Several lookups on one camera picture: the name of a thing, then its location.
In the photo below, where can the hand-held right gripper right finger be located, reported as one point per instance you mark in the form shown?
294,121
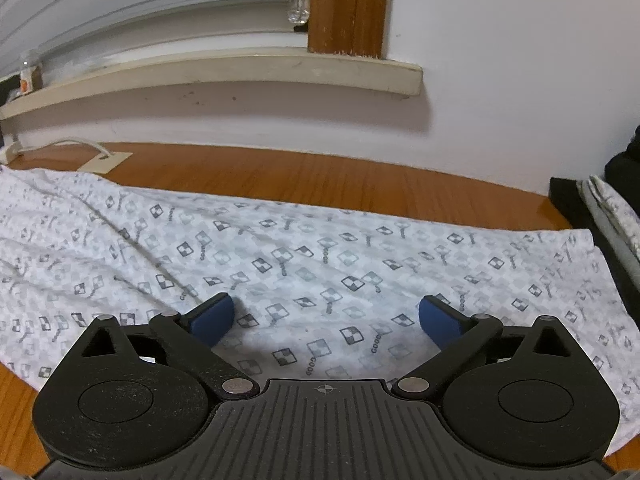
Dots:
440,322

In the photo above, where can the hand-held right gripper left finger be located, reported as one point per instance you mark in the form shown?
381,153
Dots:
215,320

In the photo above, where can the white patterned garment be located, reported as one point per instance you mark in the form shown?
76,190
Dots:
300,260
617,205

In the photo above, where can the black folded garment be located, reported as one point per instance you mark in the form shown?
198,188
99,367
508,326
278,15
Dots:
562,190

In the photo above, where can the grey folded garment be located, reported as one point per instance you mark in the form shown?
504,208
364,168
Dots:
600,215

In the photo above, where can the beige window sill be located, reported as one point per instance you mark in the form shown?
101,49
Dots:
250,67

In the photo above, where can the white power strip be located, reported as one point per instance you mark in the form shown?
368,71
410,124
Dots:
10,152

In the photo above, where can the clear bottle orange label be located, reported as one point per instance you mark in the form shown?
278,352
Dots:
30,80

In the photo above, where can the black box device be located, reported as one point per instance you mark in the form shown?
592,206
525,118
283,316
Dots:
5,92

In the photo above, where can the white window blind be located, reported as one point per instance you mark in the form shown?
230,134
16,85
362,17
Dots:
125,10

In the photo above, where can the wooden window frame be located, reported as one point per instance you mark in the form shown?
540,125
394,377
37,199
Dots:
350,5

